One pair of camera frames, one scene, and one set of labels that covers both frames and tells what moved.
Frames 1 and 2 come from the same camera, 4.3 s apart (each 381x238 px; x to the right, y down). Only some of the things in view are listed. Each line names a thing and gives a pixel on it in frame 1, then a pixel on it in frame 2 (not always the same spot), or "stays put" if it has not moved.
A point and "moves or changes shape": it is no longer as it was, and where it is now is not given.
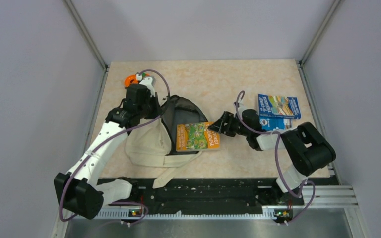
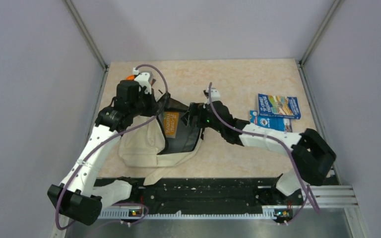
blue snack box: x=275 y=123 stays put
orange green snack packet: x=196 y=137 → x=170 y=123
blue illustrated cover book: x=279 y=106 stays put
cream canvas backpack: x=153 y=143 moves or changes shape
